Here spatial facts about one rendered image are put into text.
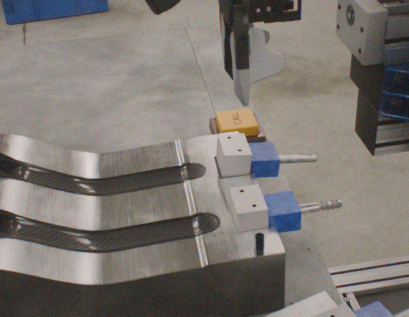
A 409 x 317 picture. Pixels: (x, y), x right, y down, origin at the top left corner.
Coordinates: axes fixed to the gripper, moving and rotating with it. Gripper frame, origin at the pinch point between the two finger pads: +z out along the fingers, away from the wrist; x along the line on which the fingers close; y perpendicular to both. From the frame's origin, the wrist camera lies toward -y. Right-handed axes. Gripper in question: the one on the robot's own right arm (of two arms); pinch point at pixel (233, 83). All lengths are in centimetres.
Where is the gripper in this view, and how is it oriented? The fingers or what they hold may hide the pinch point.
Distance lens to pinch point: 78.1
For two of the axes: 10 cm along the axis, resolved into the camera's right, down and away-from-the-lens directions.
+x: -1.6, -5.4, 8.3
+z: 0.5, 8.3, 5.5
